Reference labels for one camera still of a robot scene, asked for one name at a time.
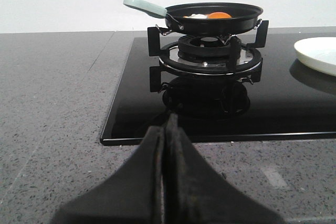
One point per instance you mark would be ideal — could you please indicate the black frying pan green handle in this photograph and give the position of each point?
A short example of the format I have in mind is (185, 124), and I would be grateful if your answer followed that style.
(244, 17)

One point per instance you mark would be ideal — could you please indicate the fried egg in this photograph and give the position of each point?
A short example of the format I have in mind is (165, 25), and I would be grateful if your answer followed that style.
(213, 15)

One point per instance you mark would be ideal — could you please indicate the white plate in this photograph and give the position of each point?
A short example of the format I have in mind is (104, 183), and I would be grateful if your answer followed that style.
(317, 53)

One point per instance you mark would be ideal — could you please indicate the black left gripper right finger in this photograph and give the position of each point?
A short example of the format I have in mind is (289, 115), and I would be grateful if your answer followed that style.
(195, 193)

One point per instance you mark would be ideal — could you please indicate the black glass cooktop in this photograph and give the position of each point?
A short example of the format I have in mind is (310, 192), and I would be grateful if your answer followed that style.
(284, 100)

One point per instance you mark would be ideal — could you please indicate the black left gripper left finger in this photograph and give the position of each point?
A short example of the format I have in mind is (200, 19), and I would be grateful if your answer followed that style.
(131, 195)

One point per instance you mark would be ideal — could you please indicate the black gas burner under pan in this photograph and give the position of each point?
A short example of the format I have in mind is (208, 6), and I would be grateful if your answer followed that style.
(223, 58)

